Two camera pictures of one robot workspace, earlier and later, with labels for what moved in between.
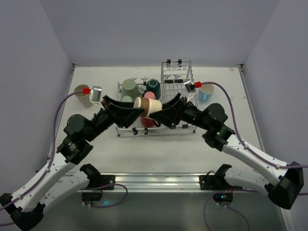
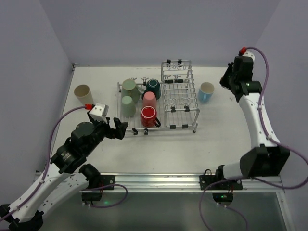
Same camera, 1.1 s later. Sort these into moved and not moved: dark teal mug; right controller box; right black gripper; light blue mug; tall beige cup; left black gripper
Moved: right black gripper; left black gripper
Not moved: dark teal mug; tall beige cup; right controller box; light blue mug
